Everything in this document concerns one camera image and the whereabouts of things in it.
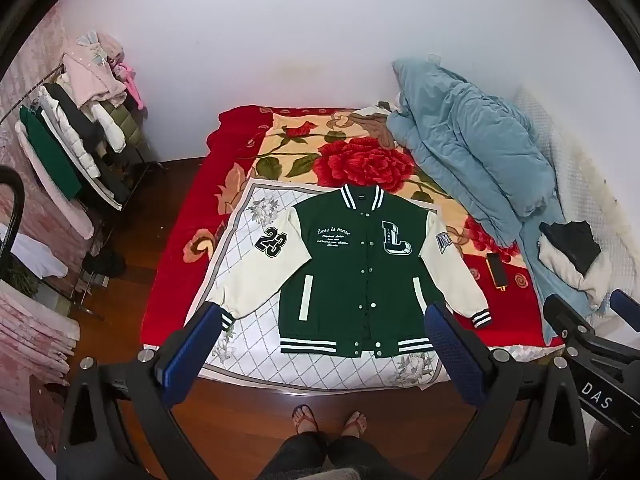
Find black cloth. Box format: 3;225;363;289
539;221;602;276

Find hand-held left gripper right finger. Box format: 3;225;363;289
424;301;589;480

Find person's right foot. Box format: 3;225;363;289
341;410;369;439

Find light blue duvet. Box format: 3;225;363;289
387;56;591;341

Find dark bundle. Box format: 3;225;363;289
82;249;127;279

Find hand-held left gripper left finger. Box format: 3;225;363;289
56;302;224;480

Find white diamond quilted mat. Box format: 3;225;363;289
185;177;448;391

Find person's left foot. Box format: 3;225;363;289
291;404;321;436

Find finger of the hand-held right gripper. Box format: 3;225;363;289
609;288;640;333
542;294;601;356

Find person's foot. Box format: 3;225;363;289
291;404;321;436
341;410;369;439

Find green and cream varsity jacket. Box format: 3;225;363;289
202;185;493;361

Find white quilted bedsheet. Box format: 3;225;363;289
515;85;640;333

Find pile of folded clothes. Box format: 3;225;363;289
15;31;151;211

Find cream cloth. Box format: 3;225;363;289
537;237;614;311

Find metal clothes rack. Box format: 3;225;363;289
0;52;162;216

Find black curved tube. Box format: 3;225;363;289
0;165;27;281

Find white cloth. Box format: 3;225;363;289
0;224;69;281

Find person's dark pants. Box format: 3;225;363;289
259;430;417;480

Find red floral blanket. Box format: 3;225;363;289
141;105;566;351

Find black smartphone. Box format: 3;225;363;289
486;252;509;292

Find pink lace curtain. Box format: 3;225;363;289
0;7;96;261

